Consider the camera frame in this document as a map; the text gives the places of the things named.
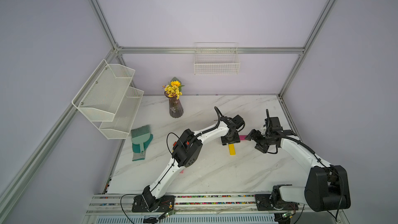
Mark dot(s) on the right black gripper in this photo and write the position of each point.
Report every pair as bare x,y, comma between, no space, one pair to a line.
257,133

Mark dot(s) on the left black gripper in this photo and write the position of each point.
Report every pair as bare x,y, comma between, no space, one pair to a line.
237,139

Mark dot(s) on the yellow block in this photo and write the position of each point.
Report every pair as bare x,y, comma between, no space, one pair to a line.
232,151

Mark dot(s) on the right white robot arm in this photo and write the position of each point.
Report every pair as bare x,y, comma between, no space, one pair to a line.
327,186

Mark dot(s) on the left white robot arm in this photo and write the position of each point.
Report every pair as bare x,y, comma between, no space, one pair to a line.
186,152

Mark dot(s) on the dark glass vase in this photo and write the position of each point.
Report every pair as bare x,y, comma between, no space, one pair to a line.
175,107

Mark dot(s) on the yellow flower bouquet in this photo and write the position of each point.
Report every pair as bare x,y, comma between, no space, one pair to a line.
173,90

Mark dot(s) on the white two-tier mesh shelf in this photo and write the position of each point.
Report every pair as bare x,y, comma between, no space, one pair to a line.
109,101

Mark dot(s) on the white wire wall basket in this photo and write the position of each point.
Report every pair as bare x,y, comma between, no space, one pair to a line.
216,64

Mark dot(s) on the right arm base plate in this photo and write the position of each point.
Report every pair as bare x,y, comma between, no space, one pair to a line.
268,202

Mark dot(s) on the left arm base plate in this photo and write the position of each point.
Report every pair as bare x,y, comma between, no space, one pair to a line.
163,204

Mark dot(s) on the aluminium frame back bar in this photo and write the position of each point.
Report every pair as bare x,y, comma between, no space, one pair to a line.
211,50

